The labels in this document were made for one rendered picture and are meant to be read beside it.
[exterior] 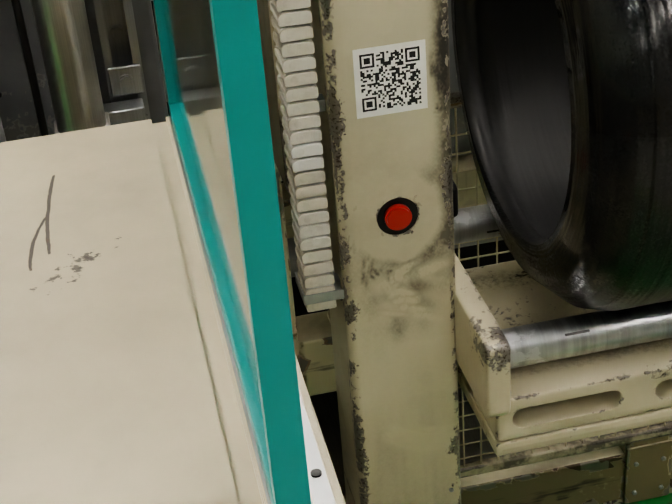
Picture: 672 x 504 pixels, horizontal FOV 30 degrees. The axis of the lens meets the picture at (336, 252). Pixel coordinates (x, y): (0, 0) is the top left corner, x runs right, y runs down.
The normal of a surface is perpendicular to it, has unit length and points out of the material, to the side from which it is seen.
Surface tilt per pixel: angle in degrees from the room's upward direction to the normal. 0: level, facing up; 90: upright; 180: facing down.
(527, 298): 0
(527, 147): 44
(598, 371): 0
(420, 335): 90
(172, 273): 0
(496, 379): 90
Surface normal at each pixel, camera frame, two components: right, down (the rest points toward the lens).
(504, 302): -0.07, -0.86
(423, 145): 0.22, 0.49
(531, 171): 0.07, -0.40
